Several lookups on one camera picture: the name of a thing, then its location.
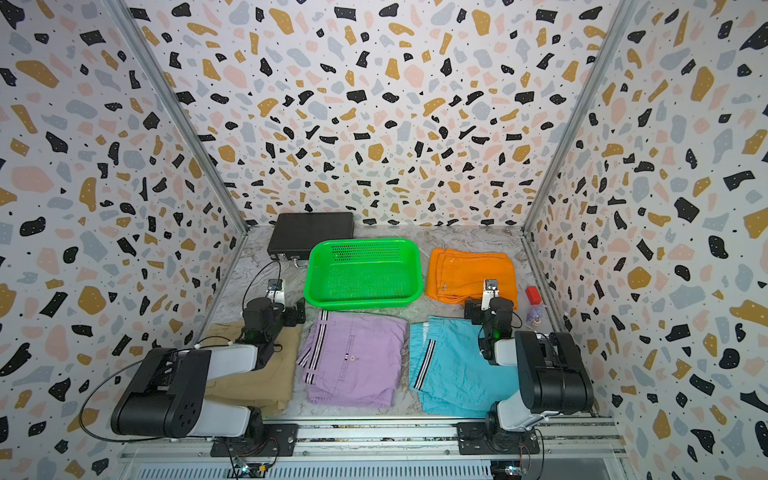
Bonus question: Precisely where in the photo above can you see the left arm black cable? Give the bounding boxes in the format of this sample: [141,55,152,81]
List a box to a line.
[77,357,158,444]

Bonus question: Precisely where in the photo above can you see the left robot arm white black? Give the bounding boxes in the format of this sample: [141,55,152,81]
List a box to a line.
[110,297,306,444]

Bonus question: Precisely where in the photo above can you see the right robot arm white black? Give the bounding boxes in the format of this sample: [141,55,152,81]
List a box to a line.
[464,296,594,441]

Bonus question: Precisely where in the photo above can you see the left aluminium corner post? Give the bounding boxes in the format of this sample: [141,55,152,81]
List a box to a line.
[101,0,250,235]

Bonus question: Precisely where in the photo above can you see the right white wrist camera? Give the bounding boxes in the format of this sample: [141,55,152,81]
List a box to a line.
[481,279,499,310]

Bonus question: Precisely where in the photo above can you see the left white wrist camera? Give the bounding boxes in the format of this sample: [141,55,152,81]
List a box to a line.
[266,278,285,305]

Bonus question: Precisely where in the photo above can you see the right aluminium corner post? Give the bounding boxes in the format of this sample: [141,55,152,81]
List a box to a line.
[521,0,641,235]

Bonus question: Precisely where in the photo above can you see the orange pants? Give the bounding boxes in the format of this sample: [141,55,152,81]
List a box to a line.
[425,248,519,305]

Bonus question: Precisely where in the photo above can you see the teal pants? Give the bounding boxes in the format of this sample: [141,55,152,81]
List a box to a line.
[408,317,519,419]

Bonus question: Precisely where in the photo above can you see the green plastic basket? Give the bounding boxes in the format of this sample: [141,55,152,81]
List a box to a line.
[304,238,424,311]

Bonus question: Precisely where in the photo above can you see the purple pants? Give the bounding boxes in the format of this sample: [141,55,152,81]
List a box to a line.
[297,310,408,408]

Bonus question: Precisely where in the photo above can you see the black hard case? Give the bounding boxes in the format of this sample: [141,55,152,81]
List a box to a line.
[267,212,354,260]

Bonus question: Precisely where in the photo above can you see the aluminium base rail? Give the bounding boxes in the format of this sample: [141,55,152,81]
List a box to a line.
[118,416,635,479]

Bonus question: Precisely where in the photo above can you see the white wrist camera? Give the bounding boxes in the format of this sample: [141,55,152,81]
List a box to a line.
[266,278,285,305]
[481,279,499,310]

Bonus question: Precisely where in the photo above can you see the aluminium corner post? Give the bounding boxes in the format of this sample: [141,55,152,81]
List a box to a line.
[521,0,641,235]
[101,0,250,235]

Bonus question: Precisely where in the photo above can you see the beige pants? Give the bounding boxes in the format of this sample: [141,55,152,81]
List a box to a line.
[205,325,302,418]

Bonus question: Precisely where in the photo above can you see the red cap small bottle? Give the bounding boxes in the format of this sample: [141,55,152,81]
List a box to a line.
[525,286,548,328]

